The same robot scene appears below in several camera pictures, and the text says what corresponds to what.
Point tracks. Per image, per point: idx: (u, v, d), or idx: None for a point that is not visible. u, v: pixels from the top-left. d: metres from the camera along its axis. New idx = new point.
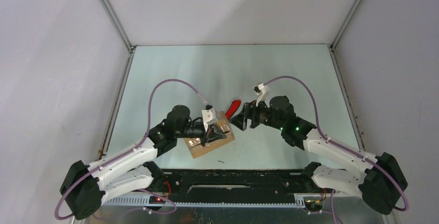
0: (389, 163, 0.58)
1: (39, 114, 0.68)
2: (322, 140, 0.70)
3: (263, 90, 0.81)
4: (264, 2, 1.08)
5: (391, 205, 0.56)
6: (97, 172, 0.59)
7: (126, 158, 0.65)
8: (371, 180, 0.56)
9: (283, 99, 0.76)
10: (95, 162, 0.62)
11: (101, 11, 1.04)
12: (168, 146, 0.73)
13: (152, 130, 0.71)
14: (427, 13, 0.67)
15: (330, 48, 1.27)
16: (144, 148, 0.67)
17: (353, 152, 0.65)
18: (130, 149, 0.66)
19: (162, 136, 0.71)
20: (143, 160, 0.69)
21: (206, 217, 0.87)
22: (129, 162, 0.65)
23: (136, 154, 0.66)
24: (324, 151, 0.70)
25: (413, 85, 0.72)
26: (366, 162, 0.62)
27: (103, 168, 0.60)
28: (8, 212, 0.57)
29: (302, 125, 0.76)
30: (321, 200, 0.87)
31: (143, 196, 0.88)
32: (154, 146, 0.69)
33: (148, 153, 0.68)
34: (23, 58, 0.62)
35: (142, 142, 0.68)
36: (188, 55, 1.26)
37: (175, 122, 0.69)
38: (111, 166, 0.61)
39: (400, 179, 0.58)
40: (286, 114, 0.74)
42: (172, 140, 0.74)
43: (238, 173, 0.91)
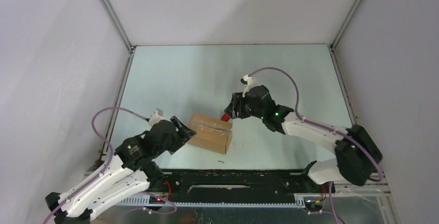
0: (359, 133, 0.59)
1: (39, 114, 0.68)
2: (297, 120, 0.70)
3: (249, 81, 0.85)
4: (264, 2, 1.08)
5: (363, 174, 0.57)
6: (65, 205, 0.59)
7: (93, 184, 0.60)
8: (341, 150, 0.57)
9: (261, 88, 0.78)
10: (67, 191, 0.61)
11: (101, 11, 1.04)
12: (144, 161, 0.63)
13: (126, 143, 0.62)
14: (428, 13, 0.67)
15: (330, 48, 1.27)
16: (111, 171, 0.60)
17: (324, 127, 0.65)
18: (97, 174, 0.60)
19: (135, 149, 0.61)
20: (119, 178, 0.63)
21: (206, 217, 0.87)
22: (100, 187, 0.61)
23: (104, 178, 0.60)
24: (301, 132, 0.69)
25: (413, 85, 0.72)
26: (337, 134, 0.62)
27: (70, 201, 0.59)
28: (8, 212, 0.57)
29: (280, 110, 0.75)
30: (321, 200, 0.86)
31: (143, 196, 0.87)
32: (122, 165, 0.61)
33: (118, 174, 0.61)
34: (23, 58, 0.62)
35: (108, 163, 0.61)
36: (188, 55, 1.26)
37: (158, 133, 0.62)
38: (77, 197, 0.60)
39: (373, 149, 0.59)
40: (263, 98, 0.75)
42: (150, 155, 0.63)
43: (238, 173, 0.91)
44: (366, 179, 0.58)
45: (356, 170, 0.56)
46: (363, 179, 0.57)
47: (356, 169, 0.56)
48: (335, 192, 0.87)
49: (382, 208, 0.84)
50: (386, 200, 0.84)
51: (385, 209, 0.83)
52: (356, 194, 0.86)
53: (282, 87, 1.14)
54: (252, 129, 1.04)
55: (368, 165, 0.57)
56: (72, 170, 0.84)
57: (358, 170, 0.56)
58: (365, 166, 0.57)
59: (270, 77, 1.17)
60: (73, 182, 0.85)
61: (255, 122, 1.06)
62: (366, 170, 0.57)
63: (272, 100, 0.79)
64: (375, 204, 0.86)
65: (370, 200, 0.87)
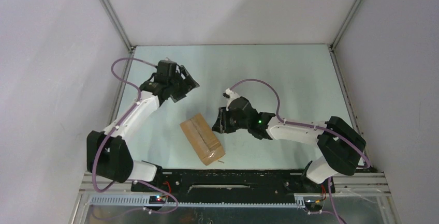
0: (338, 124, 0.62)
1: (39, 114, 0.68)
2: (280, 123, 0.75)
3: (231, 95, 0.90)
4: (264, 2, 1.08)
5: (350, 163, 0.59)
6: (116, 131, 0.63)
7: (134, 113, 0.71)
8: (324, 144, 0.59)
9: (242, 100, 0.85)
10: (108, 126, 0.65)
11: (101, 12, 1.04)
12: (165, 93, 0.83)
13: (144, 85, 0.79)
14: (428, 13, 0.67)
15: (330, 48, 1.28)
16: (145, 99, 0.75)
17: (306, 125, 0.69)
18: (134, 103, 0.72)
19: (156, 85, 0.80)
20: (147, 110, 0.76)
21: (206, 217, 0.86)
22: (140, 114, 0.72)
23: (141, 106, 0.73)
24: (285, 132, 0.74)
25: (413, 85, 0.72)
26: (318, 130, 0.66)
27: (120, 127, 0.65)
28: (7, 211, 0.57)
29: (264, 118, 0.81)
30: (321, 200, 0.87)
31: (143, 195, 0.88)
32: (152, 94, 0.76)
33: (150, 103, 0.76)
34: (23, 58, 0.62)
35: (140, 96, 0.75)
36: (188, 55, 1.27)
37: (166, 70, 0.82)
38: (125, 123, 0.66)
39: (354, 136, 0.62)
40: (244, 109, 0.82)
42: (168, 86, 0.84)
43: (238, 173, 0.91)
44: (354, 167, 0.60)
45: (341, 161, 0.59)
46: (350, 169, 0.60)
47: (341, 160, 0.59)
48: (336, 192, 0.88)
49: (382, 209, 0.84)
50: (387, 200, 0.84)
51: (386, 209, 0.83)
52: (355, 194, 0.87)
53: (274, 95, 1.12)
54: None
55: (352, 154, 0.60)
56: (71, 169, 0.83)
57: (344, 161, 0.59)
58: (349, 155, 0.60)
59: (255, 88, 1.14)
60: (73, 182, 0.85)
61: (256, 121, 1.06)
62: (351, 159, 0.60)
63: (254, 108, 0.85)
64: (375, 204, 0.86)
65: (370, 201, 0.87)
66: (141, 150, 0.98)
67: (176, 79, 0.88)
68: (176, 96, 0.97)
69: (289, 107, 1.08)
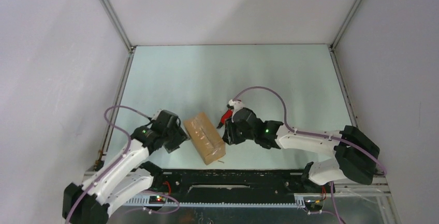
0: (354, 134, 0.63)
1: (39, 114, 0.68)
2: (290, 133, 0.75)
3: (236, 106, 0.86)
4: (264, 2, 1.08)
5: (367, 174, 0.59)
6: (92, 188, 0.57)
7: (119, 165, 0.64)
8: (342, 154, 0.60)
9: (243, 110, 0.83)
10: (87, 179, 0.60)
11: (101, 11, 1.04)
12: (157, 144, 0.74)
13: (138, 132, 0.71)
14: (429, 13, 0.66)
15: (330, 48, 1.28)
16: (134, 150, 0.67)
17: (320, 135, 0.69)
18: (120, 155, 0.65)
19: (149, 133, 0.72)
20: (134, 162, 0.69)
21: (206, 217, 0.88)
22: (124, 167, 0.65)
23: (127, 159, 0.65)
24: (296, 142, 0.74)
25: (413, 85, 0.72)
26: (333, 140, 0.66)
27: (98, 183, 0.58)
28: (8, 211, 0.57)
29: (270, 127, 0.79)
30: (321, 200, 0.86)
31: (143, 196, 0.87)
32: (143, 145, 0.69)
33: (139, 154, 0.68)
34: (23, 58, 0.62)
35: (130, 146, 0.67)
36: (188, 55, 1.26)
37: (166, 118, 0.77)
38: (104, 179, 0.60)
39: (370, 146, 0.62)
40: (249, 120, 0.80)
42: (161, 138, 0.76)
43: (238, 173, 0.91)
44: (371, 178, 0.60)
45: (359, 172, 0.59)
46: (367, 179, 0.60)
47: (360, 170, 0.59)
48: (336, 192, 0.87)
49: (382, 208, 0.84)
50: (387, 200, 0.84)
51: (385, 209, 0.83)
52: (356, 194, 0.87)
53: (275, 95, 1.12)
54: None
55: (370, 164, 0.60)
56: (71, 170, 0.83)
57: (362, 172, 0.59)
58: (367, 165, 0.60)
59: (262, 96, 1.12)
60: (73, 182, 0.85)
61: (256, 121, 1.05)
62: (368, 169, 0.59)
63: (259, 118, 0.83)
64: (375, 204, 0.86)
65: (370, 200, 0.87)
66: None
67: (173, 131, 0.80)
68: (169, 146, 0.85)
69: (289, 107, 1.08)
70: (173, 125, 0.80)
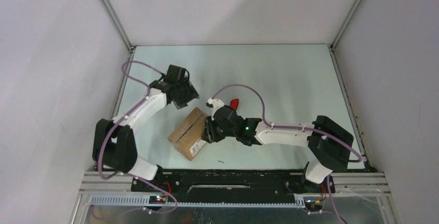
0: (325, 122, 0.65)
1: (39, 114, 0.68)
2: (267, 128, 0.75)
3: (215, 104, 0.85)
4: (264, 2, 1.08)
5: (341, 159, 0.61)
6: (124, 120, 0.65)
7: (144, 105, 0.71)
8: (315, 145, 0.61)
9: (223, 108, 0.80)
10: (117, 116, 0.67)
11: (101, 12, 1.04)
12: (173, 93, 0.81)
13: (154, 84, 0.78)
14: (429, 12, 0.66)
15: (330, 48, 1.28)
16: (155, 95, 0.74)
17: (295, 127, 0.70)
18: (144, 97, 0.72)
19: (165, 84, 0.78)
20: (155, 107, 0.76)
21: (206, 217, 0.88)
22: (148, 109, 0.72)
23: (149, 102, 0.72)
24: (274, 136, 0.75)
25: (413, 84, 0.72)
26: (306, 131, 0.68)
27: (128, 117, 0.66)
28: (7, 211, 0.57)
29: (250, 124, 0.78)
30: (321, 200, 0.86)
31: (143, 195, 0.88)
32: (161, 92, 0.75)
33: (160, 99, 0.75)
34: (23, 58, 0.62)
35: (149, 92, 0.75)
36: (188, 55, 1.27)
37: (177, 72, 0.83)
38: (133, 115, 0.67)
39: (342, 133, 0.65)
40: (230, 118, 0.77)
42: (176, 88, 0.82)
43: (238, 173, 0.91)
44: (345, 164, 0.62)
45: (332, 159, 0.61)
46: (342, 166, 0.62)
47: (333, 158, 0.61)
48: (336, 192, 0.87)
49: (382, 209, 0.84)
50: (387, 200, 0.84)
51: (386, 209, 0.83)
52: (356, 194, 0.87)
53: (275, 95, 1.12)
54: None
55: (344, 151, 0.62)
56: (72, 169, 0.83)
57: (335, 159, 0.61)
58: (340, 152, 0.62)
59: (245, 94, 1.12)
60: (74, 182, 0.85)
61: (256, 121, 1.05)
62: (342, 156, 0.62)
63: (238, 115, 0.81)
64: (375, 204, 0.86)
65: (370, 201, 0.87)
66: (141, 149, 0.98)
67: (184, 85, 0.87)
68: (180, 103, 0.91)
69: (289, 107, 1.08)
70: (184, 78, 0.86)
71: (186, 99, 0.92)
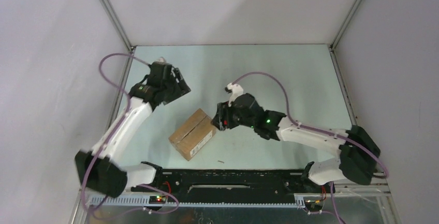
0: (359, 134, 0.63)
1: (38, 114, 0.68)
2: (293, 127, 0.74)
3: (234, 89, 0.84)
4: (264, 2, 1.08)
5: (366, 173, 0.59)
6: (105, 148, 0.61)
7: (124, 125, 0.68)
8: (347, 154, 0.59)
9: (247, 96, 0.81)
10: (95, 145, 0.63)
11: (101, 12, 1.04)
12: (158, 96, 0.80)
13: (135, 90, 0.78)
14: (429, 12, 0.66)
15: (330, 48, 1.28)
16: (134, 109, 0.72)
17: (325, 132, 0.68)
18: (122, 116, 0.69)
19: (146, 89, 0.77)
20: (137, 122, 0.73)
21: (206, 217, 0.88)
22: (129, 127, 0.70)
23: (129, 119, 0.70)
24: (297, 136, 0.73)
25: (413, 85, 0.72)
26: (338, 138, 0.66)
27: (108, 144, 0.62)
28: (7, 211, 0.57)
29: (272, 117, 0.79)
30: (321, 200, 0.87)
31: (143, 195, 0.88)
32: (142, 101, 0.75)
33: (141, 111, 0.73)
34: (22, 58, 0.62)
35: (129, 106, 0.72)
36: (188, 55, 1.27)
37: (159, 73, 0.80)
38: (113, 139, 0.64)
39: (372, 148, 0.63)
40: (252, 107, 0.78)
42: (161, 90, 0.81)
43: (238, 173, 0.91)
44: (368, 178, 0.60)
45: (359, 172, 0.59)
46: (365, 179, 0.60)
47: (359, 170, 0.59)
48: (336, 192, 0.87)
49: (382, 209, 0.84)
50: (387, 200, 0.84)
51: (386, 209, 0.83)
52: (355, 194, 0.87)
53: (275, 95, 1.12)
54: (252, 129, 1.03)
55: (370, 165, 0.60)
56: (71, 170, 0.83)
57: (361, 171, 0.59)
58: (366, 166, 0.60)
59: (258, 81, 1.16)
60: (73, 182, 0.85)
61: None
62: (367, 169, 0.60)
63: (262, 107, 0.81)
64: (375, 204, 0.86)
65: (370, 200, 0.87)
66: (141, 149, 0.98)
67: (171, 81, 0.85)
68: (169, 100, 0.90)
69: (289, 107, 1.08)
70: (169, 76, 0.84)
71: (175, 95, 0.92)
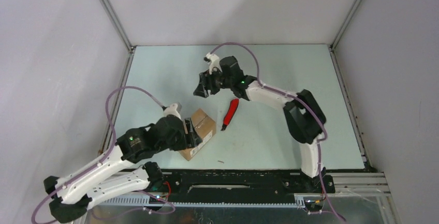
0: (305, 96, 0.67)
1: (39, 114, 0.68)
2: (258, 86, 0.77)
3: (212, 59, 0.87)
4: (264, 2, 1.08)
5: (307, 132, 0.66)
6: (61, 191, 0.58)
7: (92, 173, 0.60)
8: (287, 109, 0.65)
9: (229, 57, 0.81)
10: (63, 178, 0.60)
11: (101, 12, 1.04)
12: (145, 155, 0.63)
13: (128, 133, 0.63)
14: (429, 12, 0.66)
15: (330, 48, 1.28)
16: (110, 161, 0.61)
17: (278, 91, 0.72)
18: (95, 164, 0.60)
19: (135, 142, 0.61)
20: (115, 170, 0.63)
21: (206, 217, 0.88)
22: (99, 176, 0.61)
23: (102, 168, 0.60)
24: (260, 96, 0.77)
25: (413, 85, 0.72)
26: (288, 98, 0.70)
27: (66, 188, 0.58)
28: (7, 212, 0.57)
29: (247, 79, 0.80)
30: (321, 200, 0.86)
31: (143, 196, 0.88)
32: (122, 157, 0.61)
33: (118, 164, 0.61)
34: (23, 58, 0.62)
35: (108, 153, 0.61)
36: (188, 55, 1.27)
37: (161, 129, 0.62)
38: (74, 184, 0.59)
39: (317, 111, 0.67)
40: (232, 68, 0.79)
42: (153, 149, 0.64)
43: (238, 173, 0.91)
44: (311, 137, 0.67)
45: (300, 129, 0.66)
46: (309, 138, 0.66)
47: (301, 128, 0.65)
48: (336, 192, 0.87)
49: (382, 209, 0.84)
50: (387, 200, 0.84)
51: (386, 209, 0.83)
52: (356, 194, 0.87)
53: None
54: (252, 128, 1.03)
55: (312, 126, 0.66)
56: (71, 169, 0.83)
57: (302, 129, 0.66)
58: (309, 127, 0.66)
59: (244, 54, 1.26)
60: None
61: (256, 121, 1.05)
62: (309, 129, 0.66)
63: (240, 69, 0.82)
64: (375, 204, 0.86)
65: (370, 200, 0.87)
66: None
67: (174, 143, 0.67)
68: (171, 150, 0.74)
69: None
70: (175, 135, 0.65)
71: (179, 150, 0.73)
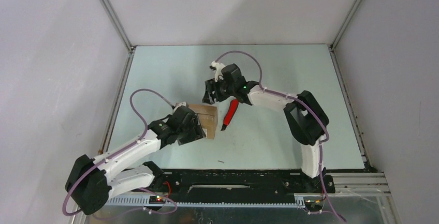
0: (305, 96, 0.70)
1: (38, 113, 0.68)
2: (260, 91, 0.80)
3: (217, 66, 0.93)
4: (264, 2, 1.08)
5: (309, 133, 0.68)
6: (104, 164, 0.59)
7: (131, 150, 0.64)
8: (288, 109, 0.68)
9: (231, 64, 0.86)
10: (99, 155, 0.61)
11: (101, 11, 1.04)
12: (170, 139, 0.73)
13: (154, 123, 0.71)
14: (429, 11, 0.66)
15: (330, 48, 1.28)
16: (148, 139, 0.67)
17: (280, 93, 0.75)
18: (134, 141, 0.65)
19: (164, 128, 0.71)
20: (147, 151, 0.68)
21: (206, 217, 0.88)
22: (135, 154, 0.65)
23: (140, 146, 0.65)
24: (261, 99, 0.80)
25: (414, 84, 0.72)
26: (288, 99, 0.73)
27: (110, 161, 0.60)
28: (8, 211, 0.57)
29: (249, 85, 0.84)
30: (321, 200, 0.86)
31: (143, 196, 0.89)
32: (157, 137, 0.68)
33: (152, 144, 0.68)
34: (23, 58, 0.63)
35: (144, 134, 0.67)
36: (188, 55, 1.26)
37: (181, 115, 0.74)
38: (116, 159, 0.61)
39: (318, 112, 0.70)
40: (233, 74, 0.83)
42: (176, 133, 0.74)
43: (238, 173, 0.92)
44: (313, 137, 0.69)
45: (302, 130, 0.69)
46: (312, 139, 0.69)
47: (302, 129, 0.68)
48: (336, 192, 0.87)
49: (382, 209, 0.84)
50: (387, 200, 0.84)
51: (386, 209, 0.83)
52: (355, 194, 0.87)
53: None
54: (252, 128, 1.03)
55: (315, 128, 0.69)
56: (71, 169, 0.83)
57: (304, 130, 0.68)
58: (310, 127, 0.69)
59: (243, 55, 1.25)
60: None
61: (256, 122, 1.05)
62: (310, 130, 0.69)
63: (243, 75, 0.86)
64: (375, 204, 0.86)
65: (370, 200, 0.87)
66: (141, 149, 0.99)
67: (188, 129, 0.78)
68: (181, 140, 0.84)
69: None
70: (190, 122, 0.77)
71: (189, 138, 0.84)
